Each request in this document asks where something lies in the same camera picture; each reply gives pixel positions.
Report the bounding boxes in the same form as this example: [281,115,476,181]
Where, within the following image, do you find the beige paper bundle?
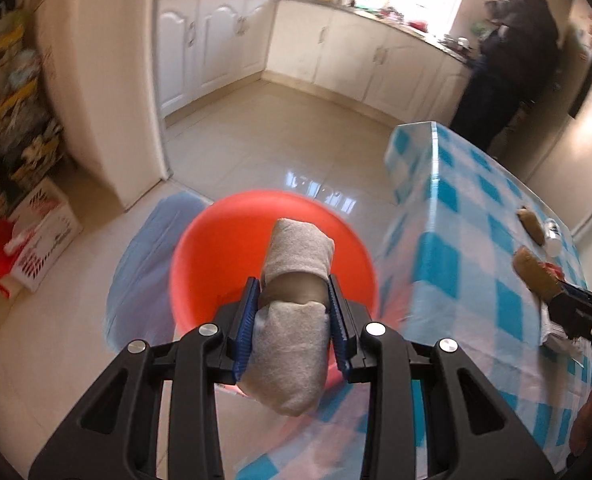
[239,218,335,417]

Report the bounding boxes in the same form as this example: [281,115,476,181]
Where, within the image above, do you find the grey mailer bag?
[540,302,591,363]

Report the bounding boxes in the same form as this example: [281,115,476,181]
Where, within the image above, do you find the red snack wrapper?
[543,262,565,281]

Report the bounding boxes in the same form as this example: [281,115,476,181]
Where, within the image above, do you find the brown kiwi fruit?
[512,246,562,304]
[516,207,545,247]

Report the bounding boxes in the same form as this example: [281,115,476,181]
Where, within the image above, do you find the clear plastic bottle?
[543,218,564,258]

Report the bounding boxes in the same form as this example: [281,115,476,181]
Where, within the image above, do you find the blue floor mat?
[104,192,208,352]

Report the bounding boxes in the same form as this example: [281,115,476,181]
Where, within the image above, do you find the red plastic bucket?
[168,188,382,396]

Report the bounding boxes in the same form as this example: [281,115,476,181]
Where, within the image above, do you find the blue checkered tablecloth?
[234,122,592,479]

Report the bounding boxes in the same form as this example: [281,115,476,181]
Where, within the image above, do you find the white red carton box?
[0,178,82,299]

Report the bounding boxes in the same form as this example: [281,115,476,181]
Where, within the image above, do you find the person in black jacket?
[450,0,559,151]

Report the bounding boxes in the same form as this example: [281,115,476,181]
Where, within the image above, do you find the cluttered storage shelf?
[0,11,64,219]

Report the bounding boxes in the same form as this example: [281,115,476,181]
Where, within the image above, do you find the white refrigerator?
[36,0,168,208]

